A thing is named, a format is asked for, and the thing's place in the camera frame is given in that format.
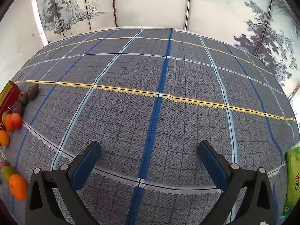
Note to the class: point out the blue grey plaid tablecloth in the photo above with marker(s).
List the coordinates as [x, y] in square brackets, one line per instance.
[140, 75]

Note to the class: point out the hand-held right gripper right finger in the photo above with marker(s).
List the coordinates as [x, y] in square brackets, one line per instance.
[212, 163]

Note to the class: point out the red and gold tin box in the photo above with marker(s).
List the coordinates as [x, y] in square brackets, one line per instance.
[10, 96]

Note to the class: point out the small green fruit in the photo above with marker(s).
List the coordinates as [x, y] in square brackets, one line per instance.
[4, 116]

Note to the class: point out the small red fruit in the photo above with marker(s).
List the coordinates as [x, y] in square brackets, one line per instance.
[3, 164]

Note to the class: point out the red-orange persimmon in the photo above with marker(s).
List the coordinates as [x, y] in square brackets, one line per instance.
[16, 121]

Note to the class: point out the green wet wipes packet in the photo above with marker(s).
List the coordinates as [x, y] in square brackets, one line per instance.
[293, 180]

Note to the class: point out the dark brown dried fruit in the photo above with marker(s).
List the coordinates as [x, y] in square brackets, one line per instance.
[17, 109]

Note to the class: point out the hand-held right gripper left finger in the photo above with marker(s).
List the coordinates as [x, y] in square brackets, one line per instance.
[86, 165]

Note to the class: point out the landscape painted wall panels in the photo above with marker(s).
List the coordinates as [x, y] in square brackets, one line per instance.
[234, 4]

